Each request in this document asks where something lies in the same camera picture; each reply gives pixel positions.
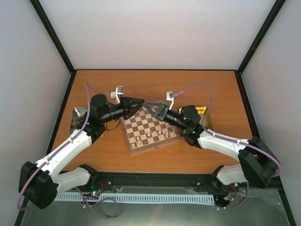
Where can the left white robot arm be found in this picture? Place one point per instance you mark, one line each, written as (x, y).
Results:
(42, 181)

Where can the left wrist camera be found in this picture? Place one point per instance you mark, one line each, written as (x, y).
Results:
(117, 94)

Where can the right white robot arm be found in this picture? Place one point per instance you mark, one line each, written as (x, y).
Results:
(257, 164)

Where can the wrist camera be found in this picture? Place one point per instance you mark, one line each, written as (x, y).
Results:
(170, 98)
(117, 94)

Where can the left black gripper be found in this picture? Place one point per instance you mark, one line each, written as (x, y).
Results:
(128, 103)

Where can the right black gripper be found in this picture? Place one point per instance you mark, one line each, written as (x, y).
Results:
(160, 114)

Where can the dark chess pieces pile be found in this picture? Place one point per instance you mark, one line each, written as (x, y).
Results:
(78, 122)

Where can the left controller board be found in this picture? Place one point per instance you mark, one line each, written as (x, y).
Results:
(97, 190)

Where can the light blue cable duct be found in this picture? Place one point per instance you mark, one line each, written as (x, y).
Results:
(202, 199)

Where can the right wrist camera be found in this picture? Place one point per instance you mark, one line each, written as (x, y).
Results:
(170, 98)

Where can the wooden chess board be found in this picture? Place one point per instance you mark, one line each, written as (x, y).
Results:
(142, 123)

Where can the silver metal tin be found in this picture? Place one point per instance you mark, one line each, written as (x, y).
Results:
(76, 115)

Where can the gold metal tin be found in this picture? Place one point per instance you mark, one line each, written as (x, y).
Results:
(204, 115)

